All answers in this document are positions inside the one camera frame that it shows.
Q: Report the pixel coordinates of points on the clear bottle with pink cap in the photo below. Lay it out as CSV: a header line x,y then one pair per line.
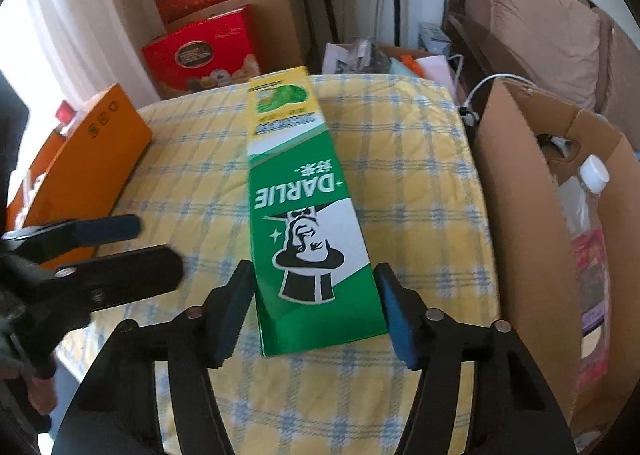
x,y
65,112

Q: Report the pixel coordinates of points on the brown cardboard carton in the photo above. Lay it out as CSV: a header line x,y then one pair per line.
x,y
285,25

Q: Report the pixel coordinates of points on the orange cardboard box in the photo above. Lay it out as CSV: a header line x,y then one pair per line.
x,y
100,145

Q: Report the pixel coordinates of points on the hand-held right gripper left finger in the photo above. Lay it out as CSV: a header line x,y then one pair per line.
x,y
232,315

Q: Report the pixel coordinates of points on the brown cardboard box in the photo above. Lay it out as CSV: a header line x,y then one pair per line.
x,y
525,235

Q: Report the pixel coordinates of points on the clear bottle with white cap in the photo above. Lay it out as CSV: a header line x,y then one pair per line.
x,y
592,175

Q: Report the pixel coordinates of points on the medium brown cushion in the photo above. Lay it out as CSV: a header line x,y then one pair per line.
x,y
625,70

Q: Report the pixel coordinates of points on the red gift box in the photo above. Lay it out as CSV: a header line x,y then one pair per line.
x,y
200,55

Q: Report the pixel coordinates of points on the person's left hand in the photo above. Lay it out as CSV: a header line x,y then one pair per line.
x,y
42,392

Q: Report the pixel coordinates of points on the brown sofa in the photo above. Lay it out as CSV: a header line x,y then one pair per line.
x,y
460,35

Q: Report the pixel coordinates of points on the green and yellow toothpaste box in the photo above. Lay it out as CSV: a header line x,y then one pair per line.
x,y
300,185

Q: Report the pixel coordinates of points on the white paper carton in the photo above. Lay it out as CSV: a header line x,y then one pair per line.
x,y
340,60

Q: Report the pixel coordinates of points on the large brown cushion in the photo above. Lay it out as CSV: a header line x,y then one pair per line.
x,y
540,25

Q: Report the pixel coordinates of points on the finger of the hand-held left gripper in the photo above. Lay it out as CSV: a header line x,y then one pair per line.
x,y
110,227
140,270

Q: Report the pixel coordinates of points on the grey appliance box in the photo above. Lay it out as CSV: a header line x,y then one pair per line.
x,y
435,37

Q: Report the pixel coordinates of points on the yellow checked tablecloth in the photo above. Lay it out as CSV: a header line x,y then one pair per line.
x,y
410,160

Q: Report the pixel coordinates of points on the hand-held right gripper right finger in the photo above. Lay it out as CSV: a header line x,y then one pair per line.
x,y
400,315

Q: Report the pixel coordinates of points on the pink paper bag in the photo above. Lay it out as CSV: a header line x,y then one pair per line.
x,y
430,70

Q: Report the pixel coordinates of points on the white curtain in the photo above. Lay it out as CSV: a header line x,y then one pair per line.
x,y
75,35

